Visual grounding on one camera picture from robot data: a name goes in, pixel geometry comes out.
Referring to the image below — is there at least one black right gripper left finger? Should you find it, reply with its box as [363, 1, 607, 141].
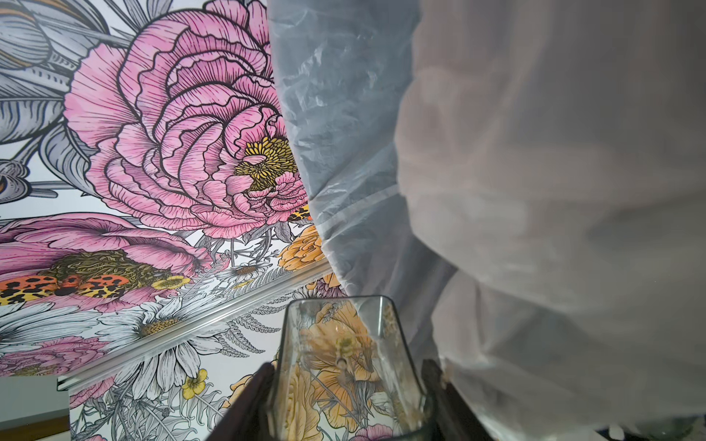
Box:
[206, 363, 276, 441]

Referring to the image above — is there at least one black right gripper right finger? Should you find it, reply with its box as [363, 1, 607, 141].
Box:
[421, 359, 494, 441]

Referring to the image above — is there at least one grey green shavings tray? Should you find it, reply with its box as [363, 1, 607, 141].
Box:
[264, 296, 437, 440]

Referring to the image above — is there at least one black bin with plastic liner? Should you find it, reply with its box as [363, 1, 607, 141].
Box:
[268, 1, 705, 440]

